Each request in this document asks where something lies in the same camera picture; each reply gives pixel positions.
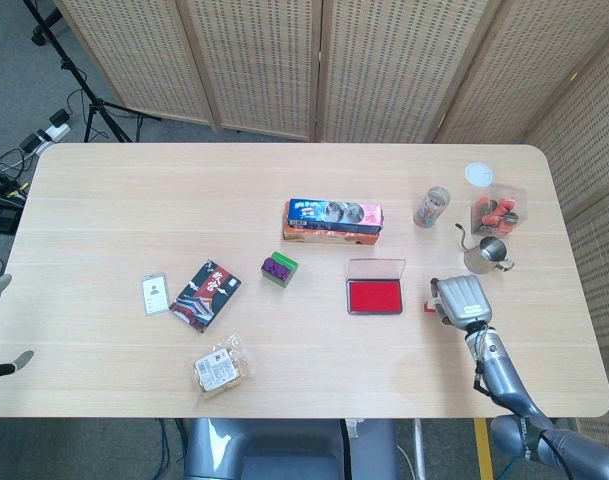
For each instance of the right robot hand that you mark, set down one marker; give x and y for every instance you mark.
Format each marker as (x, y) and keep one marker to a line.
(464, 300)

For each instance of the small red stamp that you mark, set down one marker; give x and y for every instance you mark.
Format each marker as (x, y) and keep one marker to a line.
(428, 307)

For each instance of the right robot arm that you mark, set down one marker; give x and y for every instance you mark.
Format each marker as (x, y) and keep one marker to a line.
(506, 385)

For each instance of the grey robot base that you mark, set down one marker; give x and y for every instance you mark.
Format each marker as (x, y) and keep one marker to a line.
(284, 450)

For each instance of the red ink pad clear lid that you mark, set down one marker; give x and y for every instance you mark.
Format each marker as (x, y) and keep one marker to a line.
(374, 296)

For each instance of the stainless steel gooseneck kettle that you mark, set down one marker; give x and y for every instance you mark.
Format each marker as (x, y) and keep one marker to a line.
(484, 256)

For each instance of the clear box of orange items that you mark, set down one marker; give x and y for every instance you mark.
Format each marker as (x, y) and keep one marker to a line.
(499, 210)

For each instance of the clear cylinder snack jar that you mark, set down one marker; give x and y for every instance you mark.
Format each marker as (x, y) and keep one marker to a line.
(431, 206)

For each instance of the white round lid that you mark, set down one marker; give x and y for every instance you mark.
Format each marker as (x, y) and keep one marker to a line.
(479, 174)

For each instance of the black power adapter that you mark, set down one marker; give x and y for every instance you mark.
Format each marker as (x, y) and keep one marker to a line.
(30, 142)
(59, 118)

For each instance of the orange cracker box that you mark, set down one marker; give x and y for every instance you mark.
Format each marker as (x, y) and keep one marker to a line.
(329, 236)

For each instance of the clear ID badge holder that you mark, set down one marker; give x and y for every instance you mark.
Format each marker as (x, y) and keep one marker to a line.
(154, 295)

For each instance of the metal table leg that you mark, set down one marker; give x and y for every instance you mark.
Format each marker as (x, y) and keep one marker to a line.
(419, 450)

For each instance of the blue cookie box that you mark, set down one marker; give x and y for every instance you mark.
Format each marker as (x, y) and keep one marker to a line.
(334, 212)

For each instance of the white power strip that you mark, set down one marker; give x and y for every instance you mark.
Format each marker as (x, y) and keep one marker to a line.
(54, 132)

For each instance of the green and purple toy block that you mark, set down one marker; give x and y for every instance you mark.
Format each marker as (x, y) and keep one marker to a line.
(279, 269)

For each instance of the black tripod stand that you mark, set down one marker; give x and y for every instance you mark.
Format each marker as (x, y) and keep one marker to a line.
(95, 105)

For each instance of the black red illustrated box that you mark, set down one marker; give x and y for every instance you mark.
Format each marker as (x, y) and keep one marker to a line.
(206, 295)

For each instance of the packaged bread slices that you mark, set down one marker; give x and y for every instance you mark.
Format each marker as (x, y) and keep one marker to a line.
(219, 370)

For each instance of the wooden folding screen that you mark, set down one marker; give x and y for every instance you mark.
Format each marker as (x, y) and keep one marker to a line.
(264, 60)

